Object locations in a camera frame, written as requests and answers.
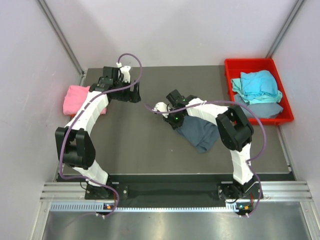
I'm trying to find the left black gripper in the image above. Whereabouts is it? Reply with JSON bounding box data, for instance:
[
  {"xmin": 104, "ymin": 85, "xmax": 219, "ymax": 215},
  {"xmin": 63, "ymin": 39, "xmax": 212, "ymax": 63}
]
[{"xmin": 112, "ymin": 78, "xmax": 140, "ymax": 103}]

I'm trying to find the slate blue t shirt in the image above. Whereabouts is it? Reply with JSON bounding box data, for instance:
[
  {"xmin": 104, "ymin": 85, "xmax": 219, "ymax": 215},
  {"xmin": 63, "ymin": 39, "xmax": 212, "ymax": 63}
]
[{"xmin": 176, "ymin": 116, "xmax": 220, "ymax": 154}]

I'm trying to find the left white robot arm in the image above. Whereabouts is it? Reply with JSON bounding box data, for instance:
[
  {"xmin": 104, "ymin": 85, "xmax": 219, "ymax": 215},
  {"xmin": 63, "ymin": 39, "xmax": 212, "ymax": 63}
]
[{"xmin": 55, "ymin": 63, "xmax": 141, "ymax": 200}]

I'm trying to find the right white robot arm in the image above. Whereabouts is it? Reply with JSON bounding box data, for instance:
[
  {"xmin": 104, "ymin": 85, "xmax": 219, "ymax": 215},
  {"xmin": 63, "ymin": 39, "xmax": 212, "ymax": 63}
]
[{"xmin": 154, "ymin": 89, "xmax": 254, "ymax": 203}]

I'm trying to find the pink folded t shirt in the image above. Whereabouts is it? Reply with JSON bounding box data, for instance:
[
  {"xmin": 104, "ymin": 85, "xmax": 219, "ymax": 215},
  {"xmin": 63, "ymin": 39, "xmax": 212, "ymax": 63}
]
[{"xmin": 62, "ymin": 85, "xmax": 108, "ymax": 116}]

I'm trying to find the red plastic bin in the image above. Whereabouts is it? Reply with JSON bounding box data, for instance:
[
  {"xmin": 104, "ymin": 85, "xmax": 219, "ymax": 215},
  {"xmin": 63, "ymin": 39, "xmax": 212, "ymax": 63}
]
[{"xmin": 224, "ymin": 58, "xmax": 294, "ymax": 126}]

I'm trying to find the cyan t shirt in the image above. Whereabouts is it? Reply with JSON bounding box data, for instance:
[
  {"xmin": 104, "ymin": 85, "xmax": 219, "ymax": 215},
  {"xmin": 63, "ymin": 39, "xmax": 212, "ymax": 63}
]
[{"xmin": 231, "ymin": 70, "xmax": 283, "ymax": 105}]

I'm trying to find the grey blue t shirt in bin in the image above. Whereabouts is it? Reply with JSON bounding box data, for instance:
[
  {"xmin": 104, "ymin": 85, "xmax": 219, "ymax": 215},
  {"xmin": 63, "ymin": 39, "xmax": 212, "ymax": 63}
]
[{"xmin": 234, "ymin": 94, "xmax": 283, "ymax": 119}]

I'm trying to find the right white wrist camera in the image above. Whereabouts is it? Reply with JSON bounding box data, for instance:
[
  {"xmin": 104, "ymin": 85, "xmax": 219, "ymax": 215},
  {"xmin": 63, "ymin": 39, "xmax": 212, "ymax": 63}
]
[{"xmin": 152, "ymin": 102, "xmax": 169, "ymax": 119}]

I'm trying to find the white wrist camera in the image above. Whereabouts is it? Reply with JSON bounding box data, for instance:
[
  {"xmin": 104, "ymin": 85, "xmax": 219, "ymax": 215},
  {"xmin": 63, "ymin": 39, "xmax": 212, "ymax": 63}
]
[
  {"xmin": 152, "ymin": 102, "xmax": 169, "ymax": 119},
  {"xmin": 116, "ymin": 62, "xmax": 132, "ymax": 84}
]

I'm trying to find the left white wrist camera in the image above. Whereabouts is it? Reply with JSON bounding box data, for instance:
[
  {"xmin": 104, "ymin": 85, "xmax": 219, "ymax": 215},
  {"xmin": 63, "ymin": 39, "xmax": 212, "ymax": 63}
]
[{"xmin": 116, "ymin": 62, "xmax": 132, "ymax": 84}]

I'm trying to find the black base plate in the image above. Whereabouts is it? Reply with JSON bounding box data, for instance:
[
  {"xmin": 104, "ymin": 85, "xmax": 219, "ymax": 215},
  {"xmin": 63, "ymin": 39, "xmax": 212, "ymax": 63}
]
[{"xmin": 70, "ymin": 174, "xmax": 261, "ymax": 207}]

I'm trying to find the left corner aluminium post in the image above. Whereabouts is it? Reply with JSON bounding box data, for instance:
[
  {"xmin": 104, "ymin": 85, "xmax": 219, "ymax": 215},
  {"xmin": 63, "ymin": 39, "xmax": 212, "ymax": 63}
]
[{"xmin": 36, "ymin": 0, "xmax": 85, "ymax": 76}]

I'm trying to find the corner aluminium post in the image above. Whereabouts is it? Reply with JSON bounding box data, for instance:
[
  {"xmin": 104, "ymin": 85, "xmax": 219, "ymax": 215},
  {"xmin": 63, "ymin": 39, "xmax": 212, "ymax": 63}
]
[
  {"xmin": 265, "ymin": 0, "xmax": 307, "ymax": 59},
  {"xmin": 36, "ymin": 0, "xmax": 85, "ymax": 76}
]

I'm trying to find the grey slotted cable duct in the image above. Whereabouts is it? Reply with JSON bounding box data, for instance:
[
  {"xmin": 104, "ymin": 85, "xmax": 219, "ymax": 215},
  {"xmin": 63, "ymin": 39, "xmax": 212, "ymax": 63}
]
[{"xmin": 50, "ymin": 202, "xmax": 251, "ymax": 213}]

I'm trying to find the aluminium frame rail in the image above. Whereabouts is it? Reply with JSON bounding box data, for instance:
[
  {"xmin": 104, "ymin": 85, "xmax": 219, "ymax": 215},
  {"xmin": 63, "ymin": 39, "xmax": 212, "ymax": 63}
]
[{"xmin": 31, "ymin": 181, "xmax": 320, "ymax": 240}]

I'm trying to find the right corner aluminium post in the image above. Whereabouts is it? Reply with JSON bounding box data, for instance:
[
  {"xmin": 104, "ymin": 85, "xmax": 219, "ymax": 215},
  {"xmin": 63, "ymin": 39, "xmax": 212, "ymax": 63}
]
[{"xmin": 265, "ymin": 0, "xmax": 307, "ymax": 59}]

